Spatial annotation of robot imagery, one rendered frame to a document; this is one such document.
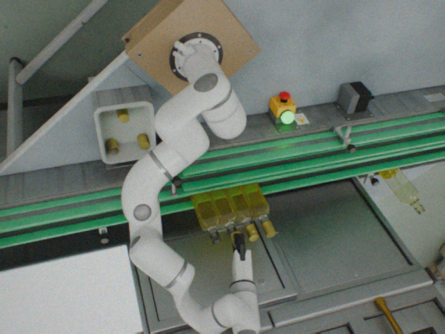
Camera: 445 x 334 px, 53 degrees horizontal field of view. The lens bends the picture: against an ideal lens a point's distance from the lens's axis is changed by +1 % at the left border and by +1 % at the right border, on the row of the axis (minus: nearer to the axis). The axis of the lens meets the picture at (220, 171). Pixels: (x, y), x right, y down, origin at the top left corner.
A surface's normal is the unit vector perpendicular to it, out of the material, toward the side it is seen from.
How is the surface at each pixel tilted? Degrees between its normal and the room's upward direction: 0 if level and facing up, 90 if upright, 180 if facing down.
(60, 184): 90
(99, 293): 90
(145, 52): 1
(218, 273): 91
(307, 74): 0
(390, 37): 0
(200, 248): 90
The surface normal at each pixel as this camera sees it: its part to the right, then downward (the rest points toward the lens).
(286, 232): 0.07, -0.70
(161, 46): 0.29, 0.70
